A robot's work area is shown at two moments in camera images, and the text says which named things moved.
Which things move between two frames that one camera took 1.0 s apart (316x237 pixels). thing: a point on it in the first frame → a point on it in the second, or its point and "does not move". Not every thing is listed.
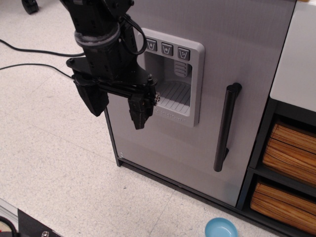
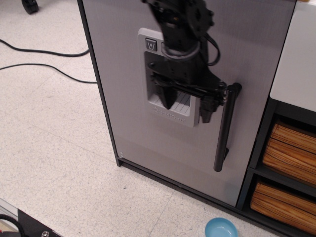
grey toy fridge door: (242, 40) does not move
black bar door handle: (226, 125) does not move
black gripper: (115, 67) → (190, 74)
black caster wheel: (31, 6) does not move
